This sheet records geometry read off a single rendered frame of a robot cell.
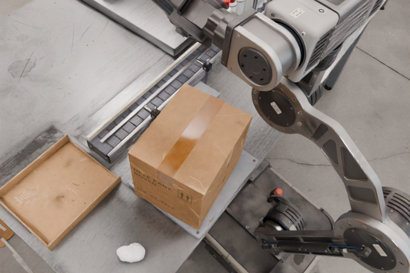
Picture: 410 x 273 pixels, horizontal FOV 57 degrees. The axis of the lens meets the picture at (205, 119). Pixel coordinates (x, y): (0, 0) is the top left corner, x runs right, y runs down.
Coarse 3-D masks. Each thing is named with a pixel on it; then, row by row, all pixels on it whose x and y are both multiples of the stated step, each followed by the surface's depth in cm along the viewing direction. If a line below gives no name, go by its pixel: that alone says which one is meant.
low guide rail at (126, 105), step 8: (192, 48) 155; (184, 56) 153; (176, 64) 151; (168, 72) 149; (152, 80) 144; (144, 88) 141; (136, 96) 139; (128, 104) 136; (120, 112) 135; (112, 120) 133; (96, 128) 129; (88, 136) 127
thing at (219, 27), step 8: (216, 16) 81; (224, 16) 81; (232, 16) 80; (240, 16) 78; (248, 16) 78; (208, 24) 82; (216, 24) 81; (224, 24) 80; (232, 24) 76; (208, 32) 83; (216, 32) 80; (224, 32) 80; (216, 40) 82; (224, 40) 79; (224, 48) 81; (224, 56) 83; (224, 64) 84
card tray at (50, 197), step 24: (72, 144) 134; (24, 168) 123; (48, 168) 128; (72, 168) 129; (96, 168) 129; (0, 192) 119; (24, 192) 122; (48, 192) 123; (72, 192) 124; (96, 192) 124; (24, 216) 118; (48, 216) 118; (72, 216) 119; (48, 240) 114
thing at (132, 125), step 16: (160, 80) 149; (176, 80) 149; (144, 96) 143; (160, 96) 144; (128, 112) 138; (144, 112) 139; (112, 128) 134; (128, 128) 134; (96, 144) 129; (112, 144) 130
